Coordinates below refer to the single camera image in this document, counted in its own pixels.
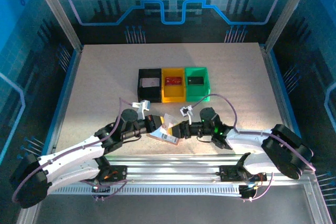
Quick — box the pink card holder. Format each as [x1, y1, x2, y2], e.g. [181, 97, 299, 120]
[147, 129, 181, 146]

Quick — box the pale pink card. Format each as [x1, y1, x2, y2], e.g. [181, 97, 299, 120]
[161, 113, 177, 133]

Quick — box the white card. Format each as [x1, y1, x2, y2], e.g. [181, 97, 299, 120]
[141, 78, 161, 88]

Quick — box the red card with print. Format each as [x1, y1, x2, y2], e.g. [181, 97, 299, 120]
[164, 76, 184, 86]

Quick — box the black card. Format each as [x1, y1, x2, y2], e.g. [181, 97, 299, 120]
[187, 76, 205, 86]

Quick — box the black plastic bin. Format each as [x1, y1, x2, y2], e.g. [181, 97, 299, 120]
[137, 68, 163, 104]

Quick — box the yellow plastic bin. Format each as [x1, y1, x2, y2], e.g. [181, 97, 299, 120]
[161, 67, 187, 103]

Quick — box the green plastic bin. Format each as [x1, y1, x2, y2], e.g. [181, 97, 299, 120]
[184, 66, 212, 102]

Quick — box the black connector box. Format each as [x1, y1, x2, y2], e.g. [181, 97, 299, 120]
[239, 185, 258, 201]
[90, 182, 111, 201]

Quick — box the blue table edge strip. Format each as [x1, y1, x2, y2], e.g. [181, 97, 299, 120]
[270, 49, 302, 135]
[41, 49, 81, 154]

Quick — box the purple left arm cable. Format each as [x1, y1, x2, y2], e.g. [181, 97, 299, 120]
[12, 97, 137, 204]

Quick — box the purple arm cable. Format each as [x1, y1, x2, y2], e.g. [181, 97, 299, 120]
[12, 97, 137, 204]
[191, 93, 316, 172]

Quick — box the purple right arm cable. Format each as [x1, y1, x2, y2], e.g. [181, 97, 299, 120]
[191, 93, 316, 172]

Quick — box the aluminium rail beam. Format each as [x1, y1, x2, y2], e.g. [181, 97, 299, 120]
[33, 154, 317, 186]

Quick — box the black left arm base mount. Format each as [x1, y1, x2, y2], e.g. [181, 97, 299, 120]
[79, 165, 129, 183]

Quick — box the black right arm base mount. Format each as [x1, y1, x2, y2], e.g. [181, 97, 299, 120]
[218, 165, 268, 183]

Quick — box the slotted grey cable duct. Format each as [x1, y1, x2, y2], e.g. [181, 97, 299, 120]
[41, 184, 254, 196]

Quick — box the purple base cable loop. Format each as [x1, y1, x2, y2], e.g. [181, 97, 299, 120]
[243, 171, 275, 203]
[80, 175, 131, 201]

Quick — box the aluminium side rail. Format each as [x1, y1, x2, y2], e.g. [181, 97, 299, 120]
[259, 44, 302, 141]

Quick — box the aluminium corner post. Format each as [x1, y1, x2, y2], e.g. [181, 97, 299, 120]
[28, 0, 84, 53]
[263, 0, 316, 53]

